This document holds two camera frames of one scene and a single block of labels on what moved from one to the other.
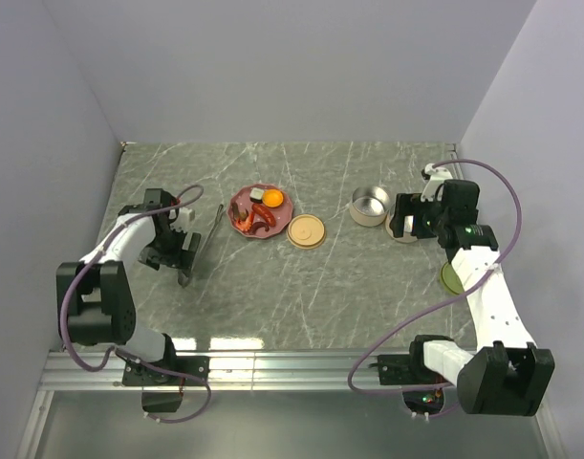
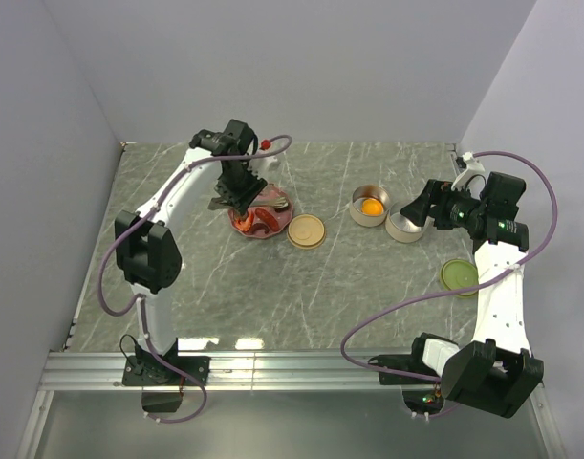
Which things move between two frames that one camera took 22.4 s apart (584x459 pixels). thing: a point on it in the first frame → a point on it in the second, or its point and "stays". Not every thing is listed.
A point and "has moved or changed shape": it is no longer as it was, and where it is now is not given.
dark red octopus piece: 259,224 stays
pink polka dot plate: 241,197 stays
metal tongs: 184,275 → 279,203
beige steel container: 407,237 stays
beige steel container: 369,206 stays
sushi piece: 256,194 has moved or changed shape
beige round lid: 306,231 stays
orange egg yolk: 272,198 → 372,207
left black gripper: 177,258 → 242,199
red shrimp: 247,224 stays
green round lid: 449,279 stays
